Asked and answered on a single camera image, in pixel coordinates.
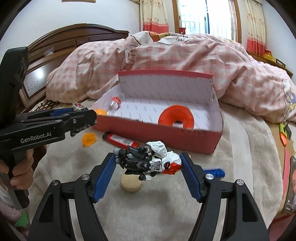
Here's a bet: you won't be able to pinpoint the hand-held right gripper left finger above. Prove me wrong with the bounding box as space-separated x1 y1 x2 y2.
28 152 116 241

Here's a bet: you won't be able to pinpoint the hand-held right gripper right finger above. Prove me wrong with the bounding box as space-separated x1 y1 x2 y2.
180 152 271 241

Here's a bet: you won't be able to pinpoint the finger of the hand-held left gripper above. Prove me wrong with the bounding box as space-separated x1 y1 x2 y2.
23 109 97 136
17 107 73 122

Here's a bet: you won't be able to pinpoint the dark patterned pouch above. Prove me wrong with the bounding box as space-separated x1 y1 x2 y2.
69 103 93 137

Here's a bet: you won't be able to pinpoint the blue toy part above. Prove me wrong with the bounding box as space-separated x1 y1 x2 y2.
203 169 225 179

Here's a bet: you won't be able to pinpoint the round wooden lid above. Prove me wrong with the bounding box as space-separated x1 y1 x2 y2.
121 173 142 193

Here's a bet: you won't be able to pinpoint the clear plastic bottle red label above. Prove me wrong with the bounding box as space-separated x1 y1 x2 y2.
107 94 125 116

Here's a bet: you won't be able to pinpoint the red tube with label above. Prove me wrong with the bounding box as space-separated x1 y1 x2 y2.
102 132 139 149

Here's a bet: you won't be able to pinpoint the black white robot toy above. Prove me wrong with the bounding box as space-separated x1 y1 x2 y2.
113 141 181 181

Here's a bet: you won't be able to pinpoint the red cardboard box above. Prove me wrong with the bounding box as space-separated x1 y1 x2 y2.
89 69 224 155

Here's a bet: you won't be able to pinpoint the red plastic ring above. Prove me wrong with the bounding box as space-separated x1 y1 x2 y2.
158 105 195 129

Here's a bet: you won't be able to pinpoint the person's left hand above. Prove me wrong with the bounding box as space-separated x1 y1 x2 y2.
0 148 35 191

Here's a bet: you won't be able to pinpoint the brown dotted bed sheet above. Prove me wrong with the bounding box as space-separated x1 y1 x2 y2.
30 98 70 113

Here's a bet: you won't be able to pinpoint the orange translucent plastic piece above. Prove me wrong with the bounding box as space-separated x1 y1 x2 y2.
83 132 97 147

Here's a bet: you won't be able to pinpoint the white plush blanket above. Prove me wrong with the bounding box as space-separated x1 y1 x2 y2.
30 97 284 241

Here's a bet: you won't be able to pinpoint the dark wooden bed headboard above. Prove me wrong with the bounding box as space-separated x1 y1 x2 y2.
18 23 130 109

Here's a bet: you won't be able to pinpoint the black phone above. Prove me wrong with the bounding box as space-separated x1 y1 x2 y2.
282 156 296 214

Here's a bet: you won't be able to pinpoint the orange green toy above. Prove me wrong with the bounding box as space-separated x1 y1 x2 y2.
279 122 292 147

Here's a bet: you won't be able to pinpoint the pink checked quilt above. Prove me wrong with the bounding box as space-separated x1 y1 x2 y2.
45 30 296 123

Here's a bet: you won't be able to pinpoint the patterned curtain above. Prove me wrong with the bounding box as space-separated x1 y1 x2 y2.
244 0 266 56
140 0 169 33

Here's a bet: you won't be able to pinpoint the dark wooden dresser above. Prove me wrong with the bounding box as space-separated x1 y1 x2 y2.
246 51 294 77

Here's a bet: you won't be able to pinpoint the yellow box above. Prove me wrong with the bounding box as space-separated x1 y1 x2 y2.
264 50 287 67

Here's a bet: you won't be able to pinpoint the window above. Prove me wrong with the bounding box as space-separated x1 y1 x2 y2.
177 0 238 42

